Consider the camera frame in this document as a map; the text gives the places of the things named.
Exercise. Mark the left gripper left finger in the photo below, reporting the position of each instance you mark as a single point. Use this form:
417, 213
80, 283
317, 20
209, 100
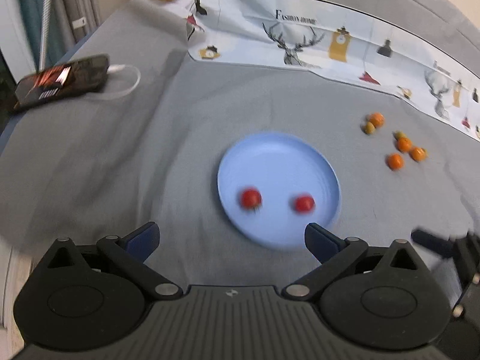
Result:
83, 297

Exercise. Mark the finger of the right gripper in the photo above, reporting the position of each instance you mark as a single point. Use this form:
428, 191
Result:
433, 243

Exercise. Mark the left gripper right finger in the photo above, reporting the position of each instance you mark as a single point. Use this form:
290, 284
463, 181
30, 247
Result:
382, 298

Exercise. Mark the orange kumquat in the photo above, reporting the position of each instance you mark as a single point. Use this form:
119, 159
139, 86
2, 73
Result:
404, 145
395, 161
418, 154
377, 119

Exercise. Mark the yellow-green round fruit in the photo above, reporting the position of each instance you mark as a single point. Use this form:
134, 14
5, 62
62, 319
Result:
369, 128

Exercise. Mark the small green fruit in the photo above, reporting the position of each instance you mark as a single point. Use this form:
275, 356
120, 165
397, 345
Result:
399, 134

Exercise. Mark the right red cherry tomato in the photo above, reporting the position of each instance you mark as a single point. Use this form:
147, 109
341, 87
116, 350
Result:
304, 203

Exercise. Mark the red cherry tomato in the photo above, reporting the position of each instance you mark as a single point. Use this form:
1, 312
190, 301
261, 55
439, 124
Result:
304, 203
250, 199

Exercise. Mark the blue round plate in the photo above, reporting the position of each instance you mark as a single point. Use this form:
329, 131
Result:
281, 167

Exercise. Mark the left red cherry tomato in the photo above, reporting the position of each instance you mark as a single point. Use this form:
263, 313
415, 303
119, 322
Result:
250, 199

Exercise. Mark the black smartphone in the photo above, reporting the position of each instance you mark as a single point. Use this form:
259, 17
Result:
67, 80

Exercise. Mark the white deer print cloth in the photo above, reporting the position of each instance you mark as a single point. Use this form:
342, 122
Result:
335, 42

